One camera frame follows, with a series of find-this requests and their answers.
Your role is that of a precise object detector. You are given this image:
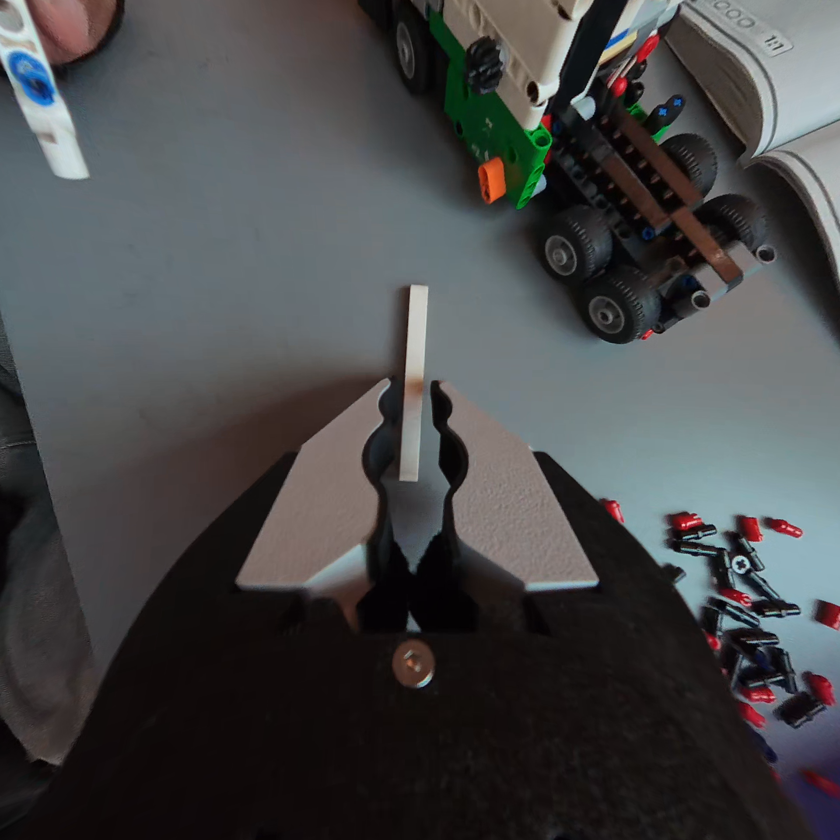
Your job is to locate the open instruction booklet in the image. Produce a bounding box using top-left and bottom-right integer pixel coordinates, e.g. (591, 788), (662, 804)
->
(663, 0), (840, 290)

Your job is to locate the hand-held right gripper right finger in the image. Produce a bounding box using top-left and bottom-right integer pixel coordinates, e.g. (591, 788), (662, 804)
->
(410, 379), (600, 634)

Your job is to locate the pile of small lego pieces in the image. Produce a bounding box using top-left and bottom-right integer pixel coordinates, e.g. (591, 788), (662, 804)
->
(600, 499), (840, 798)

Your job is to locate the white and green lego truck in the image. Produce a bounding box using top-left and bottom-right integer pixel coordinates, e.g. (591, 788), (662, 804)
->
(357, 0), (778, 345)

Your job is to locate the long white lego beam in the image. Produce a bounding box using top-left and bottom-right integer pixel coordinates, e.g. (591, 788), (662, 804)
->
(398, 284), (429, 483)

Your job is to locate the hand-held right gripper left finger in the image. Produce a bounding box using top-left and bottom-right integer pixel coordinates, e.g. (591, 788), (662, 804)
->
(235, 377), (413, 634)

